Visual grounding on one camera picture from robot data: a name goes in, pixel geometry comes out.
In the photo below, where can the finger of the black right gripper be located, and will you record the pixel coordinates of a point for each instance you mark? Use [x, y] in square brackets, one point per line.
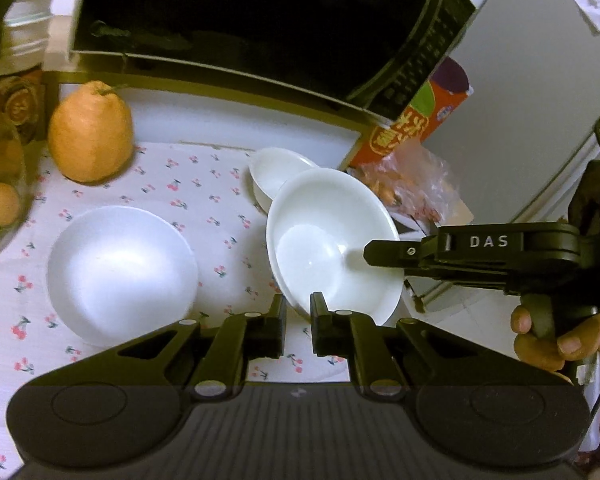
[392, 253]

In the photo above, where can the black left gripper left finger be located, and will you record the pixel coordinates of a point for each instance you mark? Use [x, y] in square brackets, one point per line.
[241, 338]

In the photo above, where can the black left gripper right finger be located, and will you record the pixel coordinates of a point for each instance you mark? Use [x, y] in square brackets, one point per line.
[354, 336]

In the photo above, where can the cream bowl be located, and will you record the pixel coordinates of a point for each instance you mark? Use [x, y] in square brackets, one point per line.
[317, 228]
[270, 168]

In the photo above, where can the white porcelain bowl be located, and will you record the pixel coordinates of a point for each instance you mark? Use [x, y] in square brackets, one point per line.
[116, 273]

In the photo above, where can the person's right hand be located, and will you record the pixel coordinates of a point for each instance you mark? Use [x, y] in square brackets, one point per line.
[552, 355]

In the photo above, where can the plastic bag of snacks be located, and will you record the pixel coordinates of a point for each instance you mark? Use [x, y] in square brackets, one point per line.
[414, 183]

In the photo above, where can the red snack box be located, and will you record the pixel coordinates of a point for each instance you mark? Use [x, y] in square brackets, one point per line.
[445, 90]

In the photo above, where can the grey refrigerator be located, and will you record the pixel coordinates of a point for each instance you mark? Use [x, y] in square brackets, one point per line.
[518, 145]

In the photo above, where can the black microwave oven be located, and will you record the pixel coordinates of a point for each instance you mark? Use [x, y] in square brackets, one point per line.
[371, 55]

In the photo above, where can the orange citrus fruit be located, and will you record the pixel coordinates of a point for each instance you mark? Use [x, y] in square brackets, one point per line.
[90, 134]

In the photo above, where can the glass jar of kumquats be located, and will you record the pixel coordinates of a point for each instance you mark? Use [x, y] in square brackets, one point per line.
[0, 189]

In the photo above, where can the brown labelled jar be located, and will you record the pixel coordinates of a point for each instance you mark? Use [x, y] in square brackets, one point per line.
[21, 101]

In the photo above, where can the stacked white paper cups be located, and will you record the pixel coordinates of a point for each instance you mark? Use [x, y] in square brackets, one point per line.
[25, 35]

